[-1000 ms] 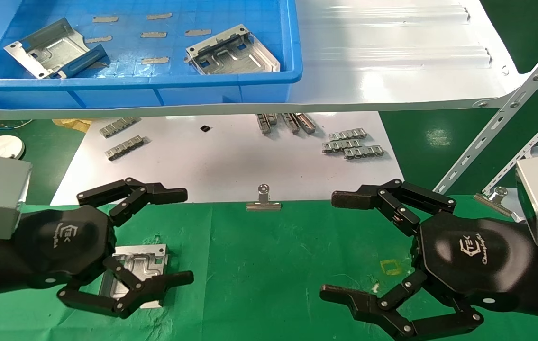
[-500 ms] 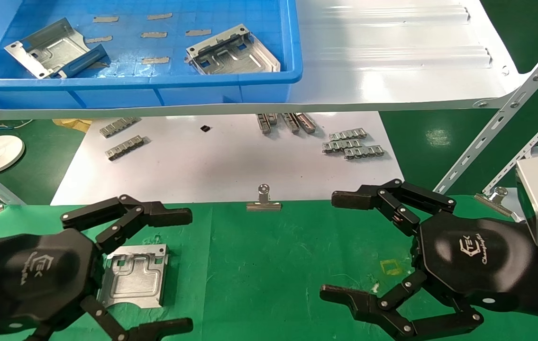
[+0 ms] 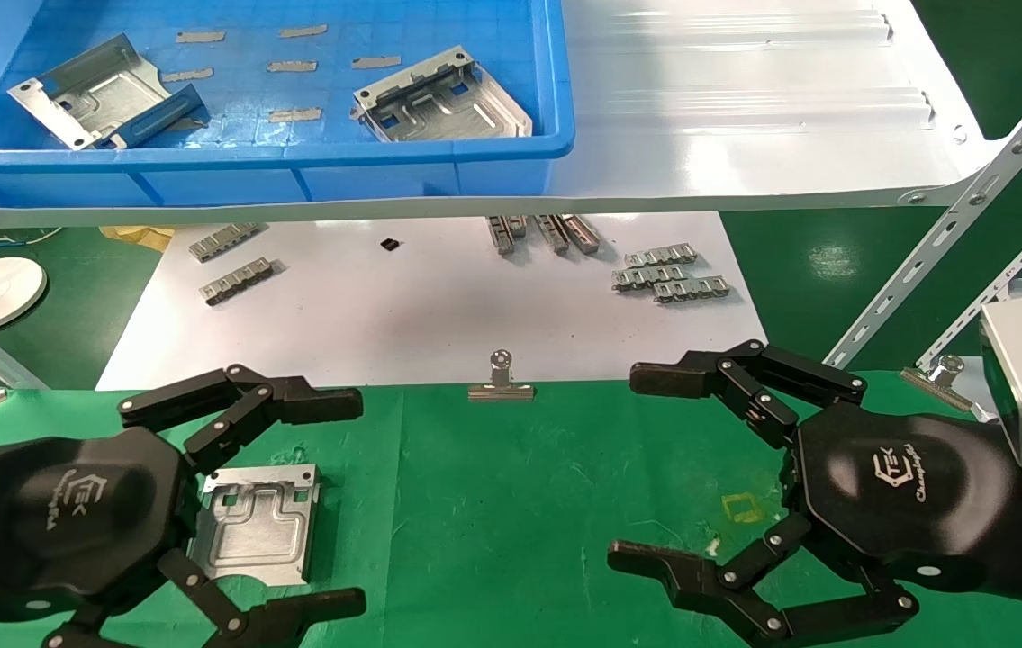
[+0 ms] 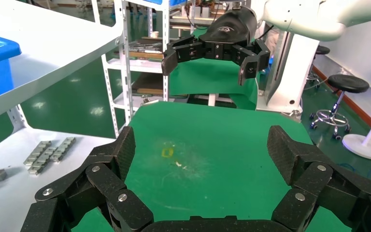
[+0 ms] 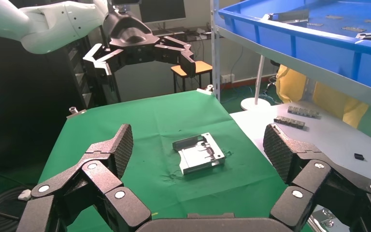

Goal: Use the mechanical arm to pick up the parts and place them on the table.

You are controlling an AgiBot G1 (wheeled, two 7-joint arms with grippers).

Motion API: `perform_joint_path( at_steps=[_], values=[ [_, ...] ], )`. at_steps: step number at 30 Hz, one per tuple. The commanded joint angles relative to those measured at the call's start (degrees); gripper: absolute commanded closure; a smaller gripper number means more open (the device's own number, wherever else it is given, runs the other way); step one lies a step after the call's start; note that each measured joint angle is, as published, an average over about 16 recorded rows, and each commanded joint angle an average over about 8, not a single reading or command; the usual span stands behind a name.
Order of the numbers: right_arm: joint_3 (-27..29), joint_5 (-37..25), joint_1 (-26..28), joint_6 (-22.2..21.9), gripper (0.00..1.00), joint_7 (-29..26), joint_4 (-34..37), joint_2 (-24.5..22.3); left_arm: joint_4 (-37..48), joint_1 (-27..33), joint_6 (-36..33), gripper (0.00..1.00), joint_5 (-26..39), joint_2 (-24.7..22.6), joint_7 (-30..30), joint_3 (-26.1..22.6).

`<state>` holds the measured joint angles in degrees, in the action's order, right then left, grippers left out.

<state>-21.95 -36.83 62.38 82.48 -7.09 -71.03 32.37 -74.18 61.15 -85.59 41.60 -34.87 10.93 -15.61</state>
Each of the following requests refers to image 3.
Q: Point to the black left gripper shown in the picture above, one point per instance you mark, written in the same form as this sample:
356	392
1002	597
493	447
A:
69	513

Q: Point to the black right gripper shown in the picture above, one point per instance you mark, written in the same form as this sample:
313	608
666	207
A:
907	486

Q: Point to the stamped metal bracket part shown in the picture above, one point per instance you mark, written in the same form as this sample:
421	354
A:
258	526
443	103
96	90

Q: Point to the metal hinge strip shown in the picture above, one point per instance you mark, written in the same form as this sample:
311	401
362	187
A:
641	277
504	234
691	288
660	255
581	233
222	241
552	234
239	280

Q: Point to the green table cloth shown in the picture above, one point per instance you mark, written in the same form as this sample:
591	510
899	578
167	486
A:
492	522

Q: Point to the white floor sheet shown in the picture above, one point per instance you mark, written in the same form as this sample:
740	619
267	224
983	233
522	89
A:
420	315

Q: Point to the small black chip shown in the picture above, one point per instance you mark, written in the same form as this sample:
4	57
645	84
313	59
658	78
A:
391	244

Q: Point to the yellow crumpled bag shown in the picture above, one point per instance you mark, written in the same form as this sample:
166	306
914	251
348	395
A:
137	236

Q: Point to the blue plastic bin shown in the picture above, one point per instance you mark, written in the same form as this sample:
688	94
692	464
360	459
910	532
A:
294	175

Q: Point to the white metal shelf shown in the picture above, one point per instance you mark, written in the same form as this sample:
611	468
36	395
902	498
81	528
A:
745	135

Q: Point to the short slotted angle strut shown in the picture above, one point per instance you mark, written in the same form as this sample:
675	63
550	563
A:
997	288

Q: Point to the long slotted angle strut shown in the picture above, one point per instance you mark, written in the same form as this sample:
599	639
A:
952	220

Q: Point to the grey tape strip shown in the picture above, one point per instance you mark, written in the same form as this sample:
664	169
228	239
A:
291	66
375	62
294	115
188	75
303	31
200	37

